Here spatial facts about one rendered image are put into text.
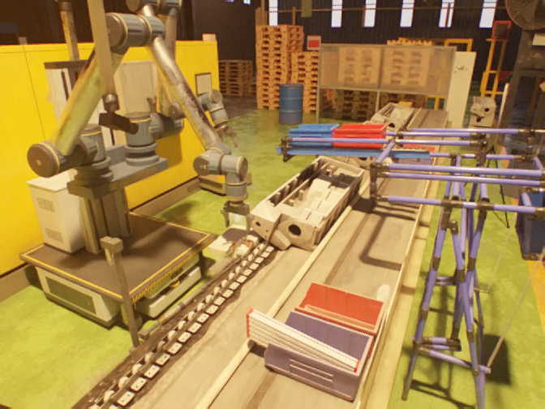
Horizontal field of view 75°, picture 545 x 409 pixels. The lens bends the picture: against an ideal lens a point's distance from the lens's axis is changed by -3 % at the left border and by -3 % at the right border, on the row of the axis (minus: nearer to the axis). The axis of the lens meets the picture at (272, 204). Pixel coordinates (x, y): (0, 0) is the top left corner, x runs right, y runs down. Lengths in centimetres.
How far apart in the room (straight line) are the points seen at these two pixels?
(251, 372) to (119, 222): 211
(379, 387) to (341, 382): 36
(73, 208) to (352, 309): 220
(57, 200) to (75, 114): 99
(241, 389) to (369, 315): 59
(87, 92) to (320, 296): 148
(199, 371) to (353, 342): 57
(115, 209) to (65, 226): 41
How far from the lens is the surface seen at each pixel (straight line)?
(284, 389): 140
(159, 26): 212
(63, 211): 303
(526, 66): 837
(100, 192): 255
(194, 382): 144
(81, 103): 211
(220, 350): 153
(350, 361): 132
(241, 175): 181
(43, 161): 233
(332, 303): 163
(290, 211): 210
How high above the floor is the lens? 184
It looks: 24 degrees down
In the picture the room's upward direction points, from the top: straight up
